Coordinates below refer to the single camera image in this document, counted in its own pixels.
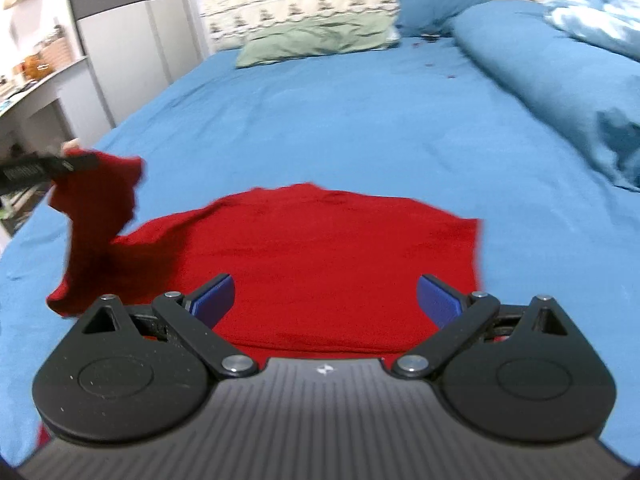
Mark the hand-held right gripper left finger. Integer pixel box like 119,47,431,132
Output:
81,273,259,378

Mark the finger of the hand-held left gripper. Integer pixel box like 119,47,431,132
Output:
0,151,99,192

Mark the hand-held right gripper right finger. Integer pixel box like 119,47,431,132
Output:
391,274,568,379

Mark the red shirt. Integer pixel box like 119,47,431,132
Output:
36,149,485,448

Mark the white desk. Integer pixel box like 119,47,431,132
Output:
0,55,93,236

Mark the orange toy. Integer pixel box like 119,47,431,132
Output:
22,54,51,81

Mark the white grey wardrobe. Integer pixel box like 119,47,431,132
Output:
62,0,213,133

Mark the blue bed sheet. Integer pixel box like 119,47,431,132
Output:
0,35,640,466

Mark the blue duvet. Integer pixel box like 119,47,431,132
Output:
450,1,640,192

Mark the green pillow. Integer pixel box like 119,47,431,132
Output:
235,11,401,69

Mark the blue pillow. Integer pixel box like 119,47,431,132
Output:
393,0,493,39

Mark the light blue white blanket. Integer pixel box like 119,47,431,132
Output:
542,0,640,63

